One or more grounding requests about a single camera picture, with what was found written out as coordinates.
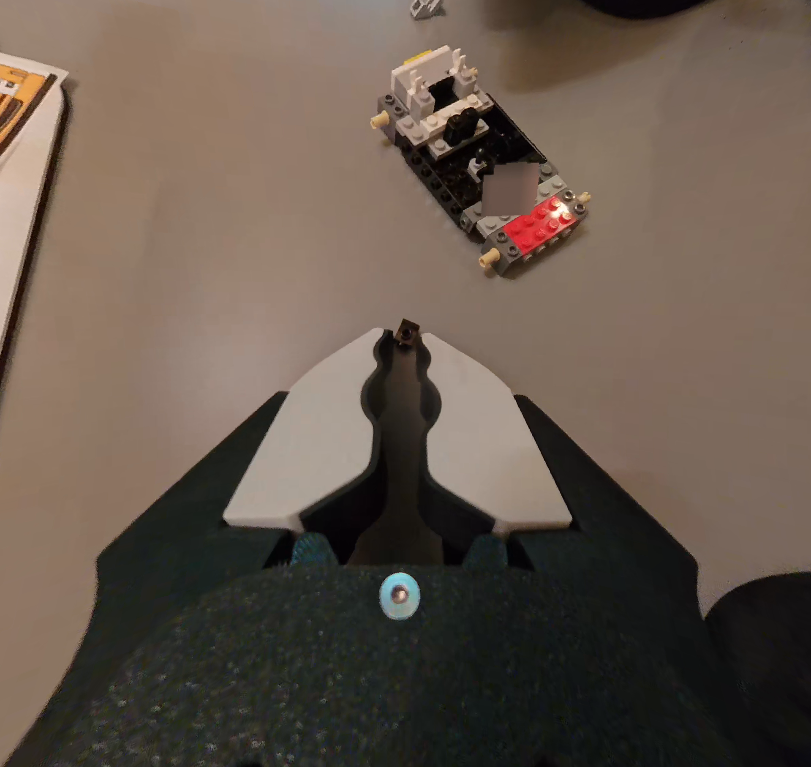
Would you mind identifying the white desk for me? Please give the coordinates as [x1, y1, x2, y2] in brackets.
[0, 0, 811, 767]

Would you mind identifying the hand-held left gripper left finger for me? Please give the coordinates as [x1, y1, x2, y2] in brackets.
[222, 327, 387, 566]

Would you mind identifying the orange sticker sheet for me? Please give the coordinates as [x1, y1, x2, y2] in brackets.
[0, 52, 69, 161]

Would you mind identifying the toy brick car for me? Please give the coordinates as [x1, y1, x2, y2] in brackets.
[370, 45, 593, 278]

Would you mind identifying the white booklet stand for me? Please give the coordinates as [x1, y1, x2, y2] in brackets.
[0, 51, 72, 362]

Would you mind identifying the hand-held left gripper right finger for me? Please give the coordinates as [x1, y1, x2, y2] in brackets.
[420, 331, 574, 564]

